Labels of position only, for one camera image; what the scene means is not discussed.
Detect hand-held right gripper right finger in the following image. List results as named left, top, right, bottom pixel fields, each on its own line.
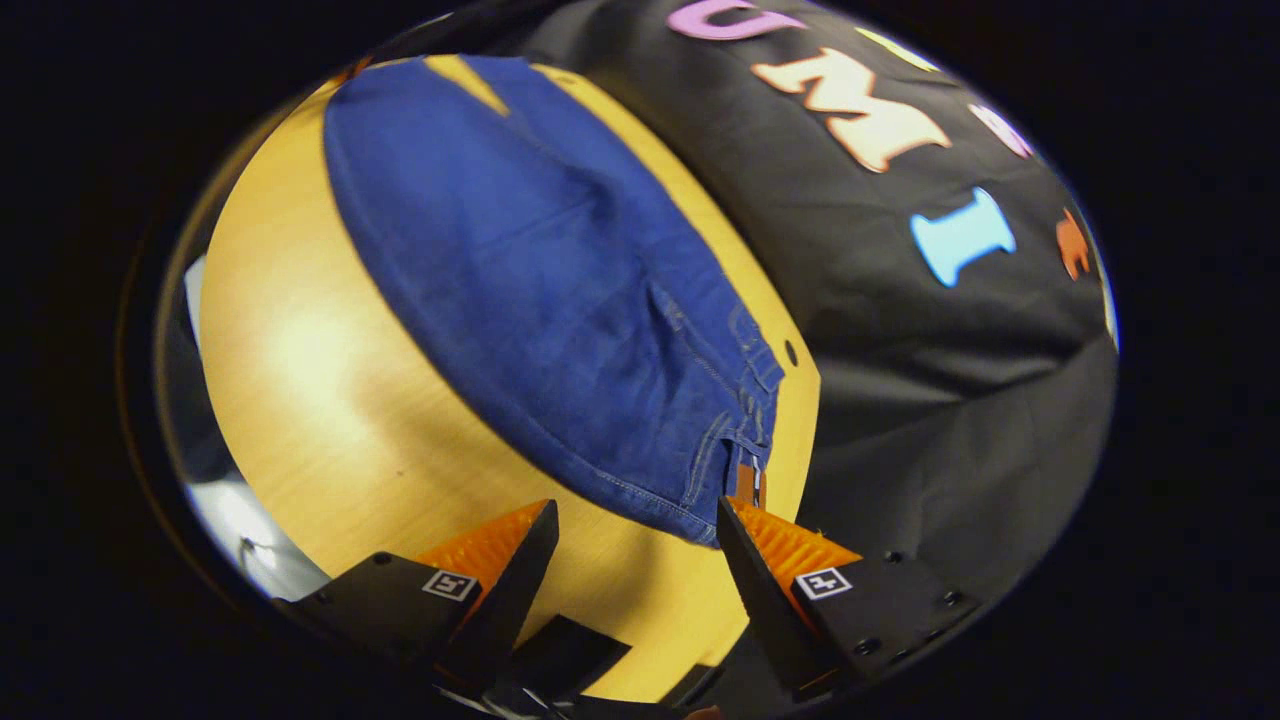
left=715, top=497, right=981, bottom=701

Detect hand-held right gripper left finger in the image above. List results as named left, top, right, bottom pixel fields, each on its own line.
left=275, top=499, right=561, bottom=701

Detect blue denim jeans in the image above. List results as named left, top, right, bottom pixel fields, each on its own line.
left=322, top=55, right=786, bottom=549

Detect black backdrop cloth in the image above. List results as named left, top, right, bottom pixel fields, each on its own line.
left=380, top=0, right=1119, bottom=611

